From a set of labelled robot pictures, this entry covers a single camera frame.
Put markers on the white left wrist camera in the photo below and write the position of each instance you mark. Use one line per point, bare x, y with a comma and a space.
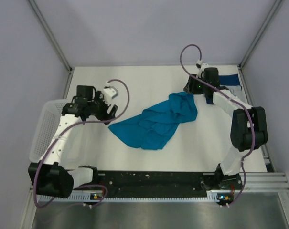
109, 93

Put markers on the aluminium frame left post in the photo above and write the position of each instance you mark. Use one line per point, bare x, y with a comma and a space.
49, 34

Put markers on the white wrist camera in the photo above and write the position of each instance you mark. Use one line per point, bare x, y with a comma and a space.
109, 93
201, 64

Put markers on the folded navy cartoon print shirt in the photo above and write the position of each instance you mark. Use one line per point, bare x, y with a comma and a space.
231, 82

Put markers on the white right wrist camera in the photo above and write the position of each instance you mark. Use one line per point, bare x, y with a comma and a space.
201, 64

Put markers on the teal blue t shirt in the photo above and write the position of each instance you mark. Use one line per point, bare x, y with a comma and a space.
156, 125

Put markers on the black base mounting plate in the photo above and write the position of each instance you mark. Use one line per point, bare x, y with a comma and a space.
163, 184

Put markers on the aluminium frame post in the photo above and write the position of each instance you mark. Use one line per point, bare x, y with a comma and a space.
49, 34
261, 31

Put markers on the white perforated plastic basket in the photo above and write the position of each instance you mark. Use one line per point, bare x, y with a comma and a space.
46, 128

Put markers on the grey slotted cable duct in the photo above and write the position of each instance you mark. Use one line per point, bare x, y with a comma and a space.
95, 196

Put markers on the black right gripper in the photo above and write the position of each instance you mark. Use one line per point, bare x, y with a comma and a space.
189, 87

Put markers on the aluminium frame front rail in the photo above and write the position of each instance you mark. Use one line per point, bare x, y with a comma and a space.
260, 181

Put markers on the aluminium frame right post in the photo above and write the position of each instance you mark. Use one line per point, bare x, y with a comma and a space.
261, 31

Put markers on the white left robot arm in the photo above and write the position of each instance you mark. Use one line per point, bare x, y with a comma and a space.
52, 175

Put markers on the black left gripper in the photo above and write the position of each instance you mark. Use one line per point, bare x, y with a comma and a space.
104, 116

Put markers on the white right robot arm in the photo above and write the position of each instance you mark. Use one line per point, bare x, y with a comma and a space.
248, 125

